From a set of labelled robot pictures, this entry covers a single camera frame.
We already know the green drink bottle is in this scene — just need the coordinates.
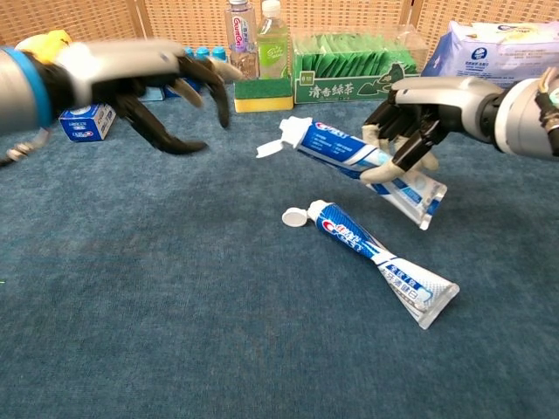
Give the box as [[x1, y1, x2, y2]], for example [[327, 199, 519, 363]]
[[256, 0, 293, 80]]

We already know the dark blue Crest toothpaste tube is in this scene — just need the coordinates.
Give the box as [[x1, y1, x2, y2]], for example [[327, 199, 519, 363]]
[[282, 199, 460, 330]]

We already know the dark blue toy brick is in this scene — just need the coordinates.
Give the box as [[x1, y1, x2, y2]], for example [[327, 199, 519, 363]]
[[163, 82, 203, 99]]

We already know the long light blue toy brick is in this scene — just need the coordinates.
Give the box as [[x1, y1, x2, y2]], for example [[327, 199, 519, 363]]
[[183, 45, 229, 66]]

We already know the green tea sachet box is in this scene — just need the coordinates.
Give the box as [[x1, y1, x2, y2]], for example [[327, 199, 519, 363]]
[[292, 24, 430, 105]]

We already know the green and yellow sponge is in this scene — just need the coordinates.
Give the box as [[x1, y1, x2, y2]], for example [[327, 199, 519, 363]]
[[233, 76, 294, 113]]

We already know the white tissue pack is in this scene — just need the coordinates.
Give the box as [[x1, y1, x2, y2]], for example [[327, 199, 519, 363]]
[[421, 19, 559, 88]]

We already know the blue table carpet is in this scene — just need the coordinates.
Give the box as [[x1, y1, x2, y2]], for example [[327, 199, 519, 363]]
[[0, 78, 559, 419]]

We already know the clear bottle with purple label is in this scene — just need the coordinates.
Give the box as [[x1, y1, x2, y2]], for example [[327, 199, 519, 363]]
[[224, 0, 259, 80]]

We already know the light blue Crest toothpaste tube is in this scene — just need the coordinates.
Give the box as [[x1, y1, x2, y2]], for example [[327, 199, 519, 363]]
[[255, 116, 449, 231]]

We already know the woven rattan folding screen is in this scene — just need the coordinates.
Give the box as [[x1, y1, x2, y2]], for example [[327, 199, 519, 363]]
[[0, 0, 559, 79]]

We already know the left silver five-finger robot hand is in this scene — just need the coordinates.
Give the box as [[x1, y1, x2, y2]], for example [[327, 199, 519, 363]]
[[43, 38, 245, 155]]

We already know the yellow chick plush toy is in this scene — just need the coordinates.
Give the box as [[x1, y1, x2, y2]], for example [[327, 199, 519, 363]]
[[15, 29, 73, 58]]

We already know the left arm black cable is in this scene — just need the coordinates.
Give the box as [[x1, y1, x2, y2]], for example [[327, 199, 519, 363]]
[[0, 130, 52, 167]]

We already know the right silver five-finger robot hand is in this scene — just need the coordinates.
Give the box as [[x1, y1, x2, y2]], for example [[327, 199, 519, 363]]
[[360, 77, 507, 184]]

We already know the blue white small box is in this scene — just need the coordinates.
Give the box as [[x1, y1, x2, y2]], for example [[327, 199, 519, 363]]
[[58, 102, 117, 143]]

